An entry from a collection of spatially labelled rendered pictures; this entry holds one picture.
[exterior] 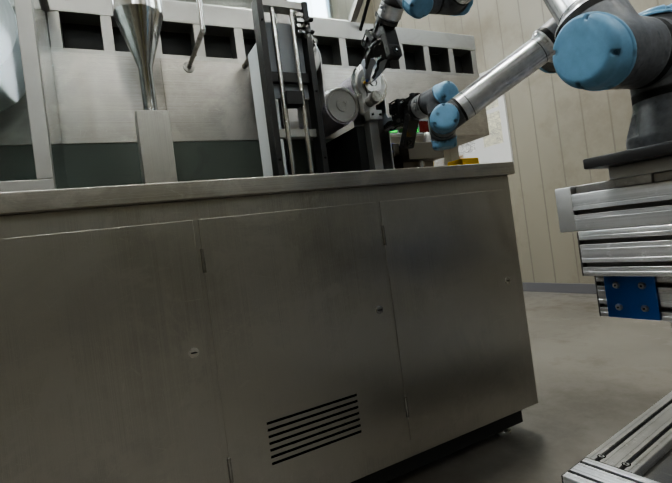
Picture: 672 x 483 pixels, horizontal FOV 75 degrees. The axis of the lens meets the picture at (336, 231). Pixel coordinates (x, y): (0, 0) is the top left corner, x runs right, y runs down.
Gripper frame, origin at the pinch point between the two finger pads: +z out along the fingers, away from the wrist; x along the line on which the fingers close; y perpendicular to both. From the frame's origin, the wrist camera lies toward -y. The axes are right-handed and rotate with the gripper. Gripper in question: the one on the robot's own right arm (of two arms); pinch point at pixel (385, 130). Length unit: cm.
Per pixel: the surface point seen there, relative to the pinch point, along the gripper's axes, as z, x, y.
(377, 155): -7.2, 9.8, -10.3
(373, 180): -32.0, 28.4, -21.8
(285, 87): -12.6, 42.3, 10.1
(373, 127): -7.2, 9.9, -0.7
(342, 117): -2.4, 18.6, 4.2
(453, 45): 30, -68, 50
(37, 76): -25, 103, 6
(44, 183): -25, 104, -17
